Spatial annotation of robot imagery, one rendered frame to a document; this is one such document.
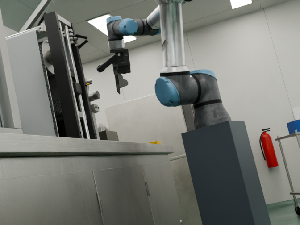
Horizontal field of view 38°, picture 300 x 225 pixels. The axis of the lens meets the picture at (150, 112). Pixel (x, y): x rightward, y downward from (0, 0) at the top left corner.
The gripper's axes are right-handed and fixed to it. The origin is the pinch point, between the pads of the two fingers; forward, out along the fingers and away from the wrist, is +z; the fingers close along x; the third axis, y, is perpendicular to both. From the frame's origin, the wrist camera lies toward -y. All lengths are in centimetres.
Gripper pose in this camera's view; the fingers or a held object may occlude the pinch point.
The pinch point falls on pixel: (117, 91)
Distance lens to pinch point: 210.8
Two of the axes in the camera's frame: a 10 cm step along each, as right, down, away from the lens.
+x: -1.1, -1.7, 9.8
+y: 9.9, -1.2, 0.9
